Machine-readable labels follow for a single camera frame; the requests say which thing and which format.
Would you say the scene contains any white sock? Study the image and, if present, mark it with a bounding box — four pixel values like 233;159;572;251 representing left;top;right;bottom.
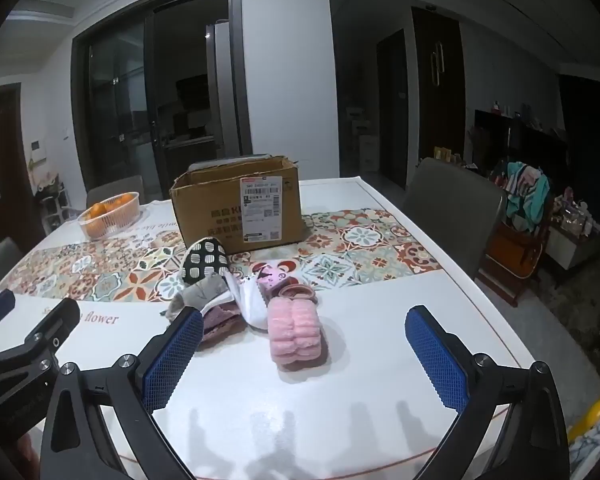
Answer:
225;272;271;331

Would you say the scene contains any pink cartoon tissue packet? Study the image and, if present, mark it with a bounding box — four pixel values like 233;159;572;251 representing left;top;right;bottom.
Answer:
252;262;293;293

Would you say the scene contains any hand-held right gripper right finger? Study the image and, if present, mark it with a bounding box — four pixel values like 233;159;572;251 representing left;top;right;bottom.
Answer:
405;305;573;480

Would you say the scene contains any small white side table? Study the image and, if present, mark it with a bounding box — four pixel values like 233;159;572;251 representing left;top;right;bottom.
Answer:
550;190;600;271

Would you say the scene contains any grey sock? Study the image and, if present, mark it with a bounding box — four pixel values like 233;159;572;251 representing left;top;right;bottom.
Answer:
162;276;231;323

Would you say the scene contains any pink hair band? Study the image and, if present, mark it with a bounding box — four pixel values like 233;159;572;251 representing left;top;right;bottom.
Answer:
275;282;318;307

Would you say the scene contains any purple fluffy sock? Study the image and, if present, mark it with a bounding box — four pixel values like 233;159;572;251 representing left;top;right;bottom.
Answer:
200;302;248;343

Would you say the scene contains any patterned table runner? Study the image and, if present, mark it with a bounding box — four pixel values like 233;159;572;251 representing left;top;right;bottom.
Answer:
0;207;443;306

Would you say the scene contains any dark glass sliding door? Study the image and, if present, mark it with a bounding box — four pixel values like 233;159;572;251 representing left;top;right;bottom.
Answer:
72;0;253;196

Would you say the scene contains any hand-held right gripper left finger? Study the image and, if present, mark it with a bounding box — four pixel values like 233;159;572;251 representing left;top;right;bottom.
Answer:
40;305;206;480

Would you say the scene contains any wooden high chair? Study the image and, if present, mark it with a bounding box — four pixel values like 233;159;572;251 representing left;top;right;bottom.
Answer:
482;195;556;308

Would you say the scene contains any large grey dining chair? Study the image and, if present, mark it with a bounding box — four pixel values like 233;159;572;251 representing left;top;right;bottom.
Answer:
402;157;508;281

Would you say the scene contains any stack of white boxes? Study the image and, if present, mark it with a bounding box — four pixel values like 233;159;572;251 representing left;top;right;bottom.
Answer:
347;105;379;173

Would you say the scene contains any pile of colourful clothes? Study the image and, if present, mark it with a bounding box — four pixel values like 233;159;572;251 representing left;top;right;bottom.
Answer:
500;160;551;233

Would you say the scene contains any white plastic fruit basket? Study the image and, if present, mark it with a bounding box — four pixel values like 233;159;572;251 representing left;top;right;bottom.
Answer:
76;192;141;241

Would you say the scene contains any brown cardboard box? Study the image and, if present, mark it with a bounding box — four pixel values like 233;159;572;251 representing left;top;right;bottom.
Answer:
169;155;311;256

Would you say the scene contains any black white patterned pouch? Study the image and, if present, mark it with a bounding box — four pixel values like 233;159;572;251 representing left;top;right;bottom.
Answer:
181;238;231;286

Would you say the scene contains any dark sideboard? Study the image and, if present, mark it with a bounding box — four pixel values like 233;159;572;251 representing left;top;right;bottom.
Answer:
472;107;567;176

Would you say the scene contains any white storage rack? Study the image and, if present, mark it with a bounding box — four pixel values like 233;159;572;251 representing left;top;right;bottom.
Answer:
35;170;70;232

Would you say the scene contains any pink fluffy sock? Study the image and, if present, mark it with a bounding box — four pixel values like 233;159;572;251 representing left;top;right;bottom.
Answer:
266;296;331;372

